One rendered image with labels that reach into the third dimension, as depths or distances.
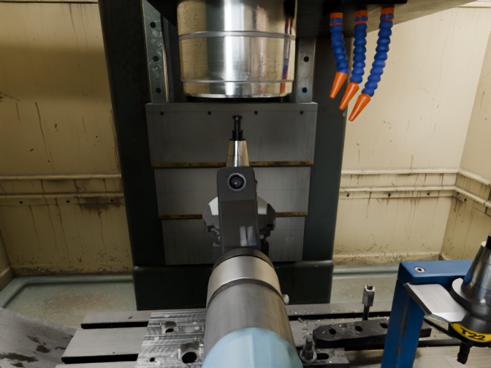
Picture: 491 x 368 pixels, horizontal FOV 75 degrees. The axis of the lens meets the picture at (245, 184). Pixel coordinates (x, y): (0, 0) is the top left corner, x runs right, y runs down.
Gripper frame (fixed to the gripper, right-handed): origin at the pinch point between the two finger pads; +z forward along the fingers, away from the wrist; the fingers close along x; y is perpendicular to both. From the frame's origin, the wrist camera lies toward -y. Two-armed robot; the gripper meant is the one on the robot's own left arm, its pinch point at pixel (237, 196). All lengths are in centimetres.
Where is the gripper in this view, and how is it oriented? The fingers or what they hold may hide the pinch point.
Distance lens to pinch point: 52.7
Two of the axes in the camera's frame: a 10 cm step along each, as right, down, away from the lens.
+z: -0.6, -3.3, 9.4
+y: 0.0, 9.4, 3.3
